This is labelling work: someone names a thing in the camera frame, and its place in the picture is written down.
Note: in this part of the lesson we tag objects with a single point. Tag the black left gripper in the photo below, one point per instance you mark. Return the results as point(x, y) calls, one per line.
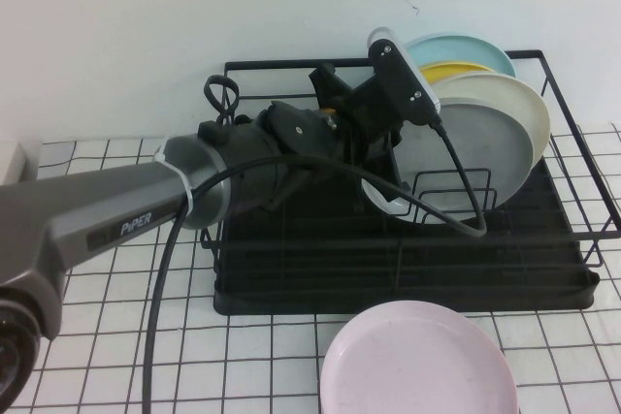
point(359, 118)

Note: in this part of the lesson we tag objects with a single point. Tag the grey plate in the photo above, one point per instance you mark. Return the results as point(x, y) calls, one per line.
point(485, 152)

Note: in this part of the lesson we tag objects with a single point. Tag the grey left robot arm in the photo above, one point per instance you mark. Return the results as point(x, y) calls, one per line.
point(97, 210)

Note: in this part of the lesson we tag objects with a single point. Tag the yellow plate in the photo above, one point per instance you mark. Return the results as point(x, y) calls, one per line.
point(451, 71)

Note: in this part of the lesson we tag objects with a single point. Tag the cream white plate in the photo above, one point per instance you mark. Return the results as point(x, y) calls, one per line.
point(509, 104)

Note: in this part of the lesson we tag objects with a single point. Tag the light blue plate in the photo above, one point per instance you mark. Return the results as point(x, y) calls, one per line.
point(461, 48)

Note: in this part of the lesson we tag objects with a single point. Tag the pink plate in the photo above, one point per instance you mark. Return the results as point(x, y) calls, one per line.
point(412, 365)

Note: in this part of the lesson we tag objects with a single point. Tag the black plastic drip tray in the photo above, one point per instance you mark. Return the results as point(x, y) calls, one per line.
point(315, 288)

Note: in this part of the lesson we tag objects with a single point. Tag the white grid-pattern tablecloth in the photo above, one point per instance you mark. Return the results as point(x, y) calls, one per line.
point(121, 336)

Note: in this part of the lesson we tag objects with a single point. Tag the white box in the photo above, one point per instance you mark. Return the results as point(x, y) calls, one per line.
point(12, 162)

